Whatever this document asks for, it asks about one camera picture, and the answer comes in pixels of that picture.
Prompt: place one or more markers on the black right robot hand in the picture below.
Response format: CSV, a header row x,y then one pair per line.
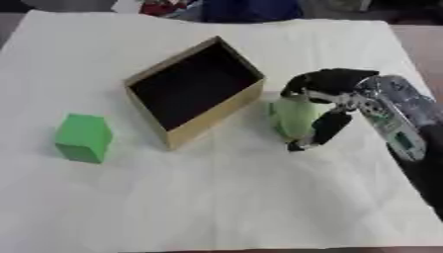
x,y
330,82

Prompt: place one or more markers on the light green cylinder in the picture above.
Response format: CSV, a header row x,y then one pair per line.
x,y
294,118

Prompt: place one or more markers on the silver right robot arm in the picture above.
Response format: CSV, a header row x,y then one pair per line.
x,y
404,122

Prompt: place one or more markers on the tan cardboard box black inside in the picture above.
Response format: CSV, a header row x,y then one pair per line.
x,y
193,90

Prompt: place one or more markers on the person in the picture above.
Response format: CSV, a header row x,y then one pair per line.
x,y
231,9

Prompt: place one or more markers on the green block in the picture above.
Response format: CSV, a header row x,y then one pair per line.
x,y
83,138

